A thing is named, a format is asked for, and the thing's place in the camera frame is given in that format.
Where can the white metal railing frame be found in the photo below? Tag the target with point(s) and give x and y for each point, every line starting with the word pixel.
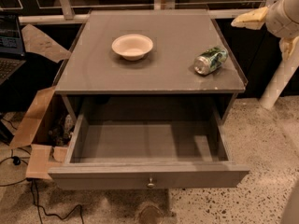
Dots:
pixel 155 3

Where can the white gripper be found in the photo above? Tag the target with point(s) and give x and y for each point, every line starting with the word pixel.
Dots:
pixel 279 19

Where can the round metal drawer knob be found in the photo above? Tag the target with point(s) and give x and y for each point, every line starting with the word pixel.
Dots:
pixel 151 183

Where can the white paper bowl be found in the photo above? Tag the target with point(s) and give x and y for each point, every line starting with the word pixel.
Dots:
pixel 132 47

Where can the green soda can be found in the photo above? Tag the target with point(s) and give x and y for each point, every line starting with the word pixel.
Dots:
pixel 210 60

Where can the brown cardboard sheet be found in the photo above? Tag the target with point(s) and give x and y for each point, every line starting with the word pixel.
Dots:
pixel 36 41

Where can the brown cardboard box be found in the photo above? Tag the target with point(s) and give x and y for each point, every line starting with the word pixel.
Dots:
pixel 33 131

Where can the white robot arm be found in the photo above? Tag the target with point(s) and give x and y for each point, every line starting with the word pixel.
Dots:
pixel 270 193

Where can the grey wooden nightstand cabinet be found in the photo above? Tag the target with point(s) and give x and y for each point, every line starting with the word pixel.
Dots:
pixel 178 37

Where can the open laptop computer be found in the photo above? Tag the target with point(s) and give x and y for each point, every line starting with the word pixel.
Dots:
pixel 12 49

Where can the open grey top drawer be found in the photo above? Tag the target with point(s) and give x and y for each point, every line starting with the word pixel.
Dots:
pixel 183 152

